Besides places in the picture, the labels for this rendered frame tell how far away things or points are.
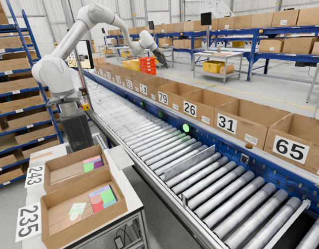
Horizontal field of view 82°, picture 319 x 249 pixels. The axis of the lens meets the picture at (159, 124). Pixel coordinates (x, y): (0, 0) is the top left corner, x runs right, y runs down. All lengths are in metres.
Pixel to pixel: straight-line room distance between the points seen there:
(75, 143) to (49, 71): 0.55
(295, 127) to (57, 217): 1.53
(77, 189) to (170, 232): 0.97
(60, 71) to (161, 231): 1.53
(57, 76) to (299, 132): 1.62
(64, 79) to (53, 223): 0.86
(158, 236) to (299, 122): 1.41
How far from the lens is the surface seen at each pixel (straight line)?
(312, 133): 1.47
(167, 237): 1.86
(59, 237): 1.05
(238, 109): 1.66
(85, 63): 2.36
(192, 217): 1.06
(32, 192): 1.47
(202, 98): 1.88
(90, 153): 1.51
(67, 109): 1.49
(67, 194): 1.26
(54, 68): 1.41
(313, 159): 1.20
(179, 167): 1.24
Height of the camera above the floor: 1.60
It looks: 28 degrees down
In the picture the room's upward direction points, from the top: 5 degrees counter-clockwise
